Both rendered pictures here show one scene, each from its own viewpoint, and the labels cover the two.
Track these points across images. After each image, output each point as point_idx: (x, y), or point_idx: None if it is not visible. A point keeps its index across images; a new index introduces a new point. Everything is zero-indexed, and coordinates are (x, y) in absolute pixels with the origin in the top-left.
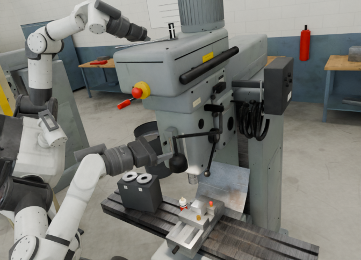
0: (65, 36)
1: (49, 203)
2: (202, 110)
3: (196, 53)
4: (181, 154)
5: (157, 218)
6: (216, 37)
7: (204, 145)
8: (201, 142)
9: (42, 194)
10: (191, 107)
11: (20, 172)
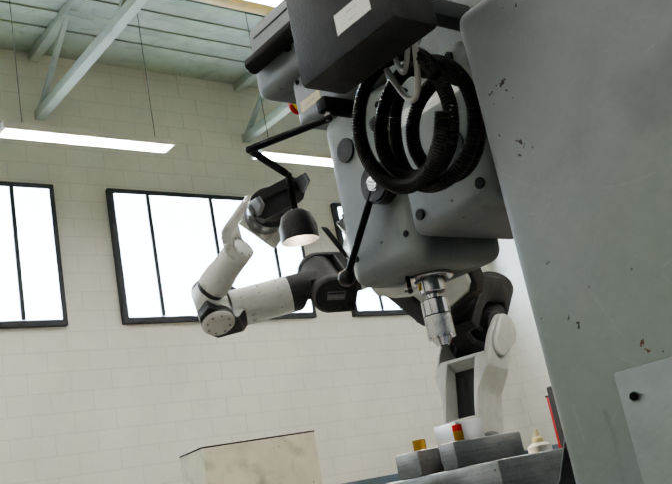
0: None
1: (313, 289)
2: (350, 119)
3: None
4: (291, 209)
5: None
6: None
7: (361, 207)
8: (351, 196)
9: (318, 276)
10: (299, 113)
11: (345, 250)
